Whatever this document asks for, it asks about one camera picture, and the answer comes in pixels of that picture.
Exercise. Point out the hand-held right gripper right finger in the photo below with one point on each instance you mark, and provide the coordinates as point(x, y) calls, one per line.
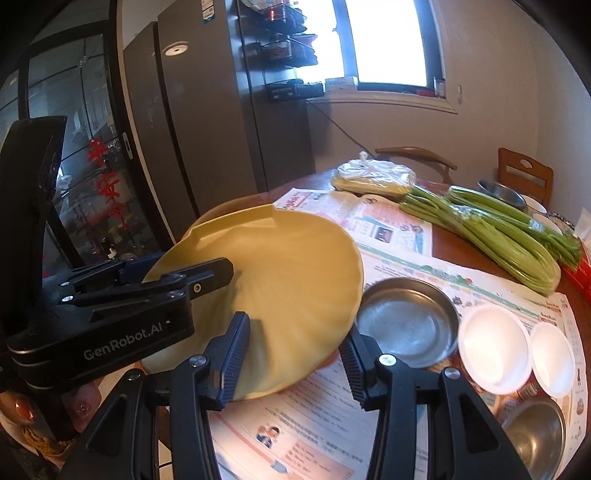
point(353, 364)

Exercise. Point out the white ceramic bowl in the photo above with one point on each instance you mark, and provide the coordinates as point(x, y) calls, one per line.
point(535, 205)

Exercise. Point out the black hanging spice rack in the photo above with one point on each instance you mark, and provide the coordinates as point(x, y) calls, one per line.
point(291, 90)

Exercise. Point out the dark small jar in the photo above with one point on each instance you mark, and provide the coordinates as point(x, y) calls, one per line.
point(439, 87)

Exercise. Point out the deep steel bowl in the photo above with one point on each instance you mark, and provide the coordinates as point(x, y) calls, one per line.
point(535, 438)

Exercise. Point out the large newspaper sheet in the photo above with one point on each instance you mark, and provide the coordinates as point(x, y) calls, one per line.
point(300, 429)

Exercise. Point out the shallow steel dish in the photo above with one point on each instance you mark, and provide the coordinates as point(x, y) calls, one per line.
point(406, 318)

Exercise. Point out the red tissue box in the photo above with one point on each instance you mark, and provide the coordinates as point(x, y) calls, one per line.
point(579, 272)

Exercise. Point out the large white paper bowl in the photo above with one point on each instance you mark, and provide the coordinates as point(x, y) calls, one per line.
point(496, 346)

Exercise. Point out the blue patterned bowl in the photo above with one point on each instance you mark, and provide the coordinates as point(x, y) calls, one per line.
point(561, 221)

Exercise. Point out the thin celery bundle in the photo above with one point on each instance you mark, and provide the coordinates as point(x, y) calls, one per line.
point(508, 210)

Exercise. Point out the pink-headed newspaper sheet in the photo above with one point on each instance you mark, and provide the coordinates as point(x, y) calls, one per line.
point(351, 217)

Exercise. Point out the steel bowl with straight sides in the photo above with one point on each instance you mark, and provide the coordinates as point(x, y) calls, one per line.
point(501, 191)

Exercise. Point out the yellow plate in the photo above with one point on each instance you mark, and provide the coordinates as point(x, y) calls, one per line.
point(286, 277)

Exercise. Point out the curved-back wooden chair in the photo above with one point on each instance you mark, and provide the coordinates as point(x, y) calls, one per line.
point(415, 151)

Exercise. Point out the grey refrigerator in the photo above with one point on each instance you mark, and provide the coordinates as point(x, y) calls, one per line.
point(217, 115)

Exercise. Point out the glass sliding door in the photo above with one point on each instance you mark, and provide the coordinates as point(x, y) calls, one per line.
point(78, 92)

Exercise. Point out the square-back wooden chair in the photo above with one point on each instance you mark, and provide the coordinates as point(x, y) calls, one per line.
point(508, 177)

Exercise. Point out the red paper decoration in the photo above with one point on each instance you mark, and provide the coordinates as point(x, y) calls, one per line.
point(104, 184)

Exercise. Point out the white label sticker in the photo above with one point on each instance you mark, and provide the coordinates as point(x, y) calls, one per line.
point(207, 10)

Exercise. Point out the thick celery bundle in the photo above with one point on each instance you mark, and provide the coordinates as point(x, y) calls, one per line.
point(498, 249)

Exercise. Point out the white box on windowsill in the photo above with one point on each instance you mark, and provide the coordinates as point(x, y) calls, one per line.
point(341, 83)

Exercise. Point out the small white paper bowl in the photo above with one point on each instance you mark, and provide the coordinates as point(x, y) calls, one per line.
point(551, 355)

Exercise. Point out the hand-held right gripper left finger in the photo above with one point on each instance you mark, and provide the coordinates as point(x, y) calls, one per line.
point(233, 360)

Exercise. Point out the person's left hand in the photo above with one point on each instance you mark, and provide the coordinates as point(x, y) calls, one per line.
point(23, 408)

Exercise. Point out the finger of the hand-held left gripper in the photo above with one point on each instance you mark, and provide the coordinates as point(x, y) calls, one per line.
point(207, 277)
point(134, 267)

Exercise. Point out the plastic bag of food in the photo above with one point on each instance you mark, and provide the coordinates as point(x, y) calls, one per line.
point(369, 177)

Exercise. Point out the window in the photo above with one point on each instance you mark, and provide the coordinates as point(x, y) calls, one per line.
point(383, 41)

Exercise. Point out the white round fridge magnet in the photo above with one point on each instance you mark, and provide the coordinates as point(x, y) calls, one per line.
point(176, 48)

